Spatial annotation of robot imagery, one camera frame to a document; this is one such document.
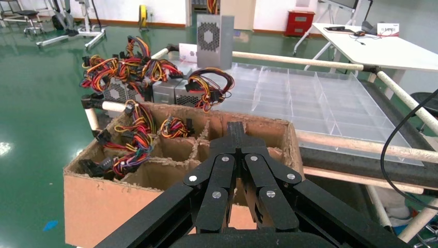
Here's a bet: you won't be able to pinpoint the brown cardboard divider box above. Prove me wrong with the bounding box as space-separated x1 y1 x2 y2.
63 101 305 248

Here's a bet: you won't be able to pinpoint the power supplies with cable bundles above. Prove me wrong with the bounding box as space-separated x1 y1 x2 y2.
80 54 153 103

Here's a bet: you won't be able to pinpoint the white desk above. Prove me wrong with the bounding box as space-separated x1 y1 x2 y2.
292 22 438 74

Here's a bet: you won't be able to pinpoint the white metal stand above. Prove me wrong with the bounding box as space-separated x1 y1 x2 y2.
36 0 107 49

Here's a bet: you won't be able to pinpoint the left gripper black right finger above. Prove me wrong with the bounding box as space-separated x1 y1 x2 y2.
237 121 408 248

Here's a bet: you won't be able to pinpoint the white box red print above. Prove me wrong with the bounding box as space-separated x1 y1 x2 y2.
376 22 400 37

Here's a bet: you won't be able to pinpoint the black stool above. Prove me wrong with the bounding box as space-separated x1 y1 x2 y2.
0 9 45 35

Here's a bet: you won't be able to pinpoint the thin black cable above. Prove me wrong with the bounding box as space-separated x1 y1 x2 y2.
380 89 438 211

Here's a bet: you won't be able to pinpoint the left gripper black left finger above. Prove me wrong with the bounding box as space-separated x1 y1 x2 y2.
96 121 238 248

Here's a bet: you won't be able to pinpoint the clear acrylic divider tray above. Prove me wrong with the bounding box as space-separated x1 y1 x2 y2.
171 59 425 167

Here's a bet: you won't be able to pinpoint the grey power supply blue-orange harness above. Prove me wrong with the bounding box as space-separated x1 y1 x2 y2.
118 36 153 86

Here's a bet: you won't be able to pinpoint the power supply pink-purple harness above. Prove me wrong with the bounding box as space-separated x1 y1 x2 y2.
79 150 153 180

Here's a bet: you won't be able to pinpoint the yellow reel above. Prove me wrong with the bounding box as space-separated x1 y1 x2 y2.
138 4 148 30

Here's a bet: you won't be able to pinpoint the black rack bar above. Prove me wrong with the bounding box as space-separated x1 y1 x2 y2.
299 147 438 191

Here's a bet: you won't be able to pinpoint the grey power supply red-yellow harness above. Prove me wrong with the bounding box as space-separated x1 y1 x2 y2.
196 0 235 69

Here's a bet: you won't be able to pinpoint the red cabinet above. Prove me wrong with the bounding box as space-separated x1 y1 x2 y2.
285 10 316 37

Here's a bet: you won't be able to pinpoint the black flat device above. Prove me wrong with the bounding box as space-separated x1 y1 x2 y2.
323 25 355 34

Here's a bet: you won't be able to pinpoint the power supply red harness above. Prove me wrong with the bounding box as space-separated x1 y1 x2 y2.
95 128 154 154

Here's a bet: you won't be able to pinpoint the white bag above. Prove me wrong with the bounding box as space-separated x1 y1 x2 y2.
373 186 411 227

